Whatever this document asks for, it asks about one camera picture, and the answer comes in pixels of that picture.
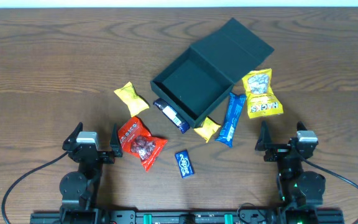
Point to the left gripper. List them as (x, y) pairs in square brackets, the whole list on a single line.
[(96, 155)]

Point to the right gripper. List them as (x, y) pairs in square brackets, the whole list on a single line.
[(265, 144)]

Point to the yellow Hacks candy bag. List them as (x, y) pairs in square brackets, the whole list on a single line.
[(261, 101)]

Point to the red candy bag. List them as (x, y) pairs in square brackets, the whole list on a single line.
[(137, 140)]

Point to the yellow snack packet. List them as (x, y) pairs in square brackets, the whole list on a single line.
[(134, 102), (207, 129)]

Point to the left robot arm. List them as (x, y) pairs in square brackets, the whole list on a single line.
[(79, 189)]

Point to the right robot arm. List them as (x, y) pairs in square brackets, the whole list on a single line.
[(301, 191)]

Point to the blue snack bar wrapper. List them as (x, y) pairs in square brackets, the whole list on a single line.
[(233, 113)]

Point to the yellow snack packet under box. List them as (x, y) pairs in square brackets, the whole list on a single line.
[(207, 129)]

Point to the dark blue snack bar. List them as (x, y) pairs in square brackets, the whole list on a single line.
[(172, 115)]

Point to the blue Eclipse mint box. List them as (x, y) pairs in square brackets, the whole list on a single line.
[(184, 164)]

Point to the dark green open box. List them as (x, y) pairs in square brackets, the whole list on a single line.
[(196, 82)]

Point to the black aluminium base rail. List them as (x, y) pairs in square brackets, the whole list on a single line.
[(247, 215)]

